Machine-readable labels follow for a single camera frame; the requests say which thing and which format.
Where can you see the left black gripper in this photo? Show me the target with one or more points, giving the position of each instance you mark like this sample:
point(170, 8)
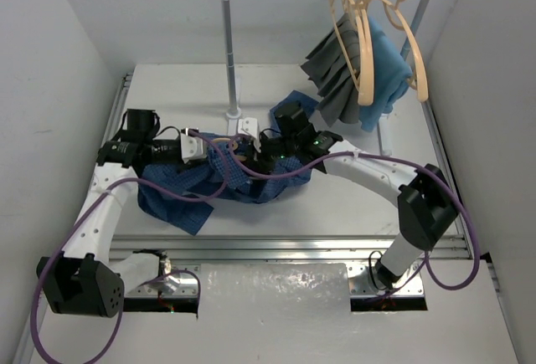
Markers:
point(175, 149)

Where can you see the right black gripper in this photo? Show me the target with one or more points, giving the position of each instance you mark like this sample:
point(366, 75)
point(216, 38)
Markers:
point(261, 161)

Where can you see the beige plastic hanger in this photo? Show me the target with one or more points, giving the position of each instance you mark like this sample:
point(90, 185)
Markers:
point(234, 145)

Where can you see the blue plaid shirt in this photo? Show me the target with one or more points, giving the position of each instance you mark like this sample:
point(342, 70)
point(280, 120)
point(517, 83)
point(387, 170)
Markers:
point(206, 178)

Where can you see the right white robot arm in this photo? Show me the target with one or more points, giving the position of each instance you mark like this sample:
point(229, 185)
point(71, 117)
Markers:
point(425, 210)

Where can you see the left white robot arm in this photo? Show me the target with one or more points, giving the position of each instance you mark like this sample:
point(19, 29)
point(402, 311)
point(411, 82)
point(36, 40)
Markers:
point(80, 279)

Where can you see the beige hanger with blue garment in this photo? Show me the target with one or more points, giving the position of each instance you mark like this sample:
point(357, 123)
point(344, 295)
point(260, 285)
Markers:
point(365, 86)

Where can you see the beige hanger with grey garment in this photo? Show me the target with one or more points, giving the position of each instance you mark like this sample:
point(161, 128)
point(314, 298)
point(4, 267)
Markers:
point(346, 34)

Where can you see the empty beige hanger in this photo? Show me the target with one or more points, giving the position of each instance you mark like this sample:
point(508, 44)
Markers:
point(418, 79)

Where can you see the grey hanging garment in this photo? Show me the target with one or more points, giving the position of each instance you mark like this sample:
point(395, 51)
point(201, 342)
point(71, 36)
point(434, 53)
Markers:
point(326, 68)

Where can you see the light blue hanging garment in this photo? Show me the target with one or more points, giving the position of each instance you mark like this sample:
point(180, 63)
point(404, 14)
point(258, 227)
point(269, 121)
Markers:
point(391, 73)

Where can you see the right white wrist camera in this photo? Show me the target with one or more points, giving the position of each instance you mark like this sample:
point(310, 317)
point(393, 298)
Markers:
point(249, 126)

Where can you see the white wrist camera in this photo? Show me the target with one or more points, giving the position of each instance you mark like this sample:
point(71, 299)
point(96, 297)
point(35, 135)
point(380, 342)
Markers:
point(192, 148)
point(249, 126)

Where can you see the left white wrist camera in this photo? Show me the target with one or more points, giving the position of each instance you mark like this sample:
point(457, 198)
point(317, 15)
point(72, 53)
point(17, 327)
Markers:
point(192, 148)

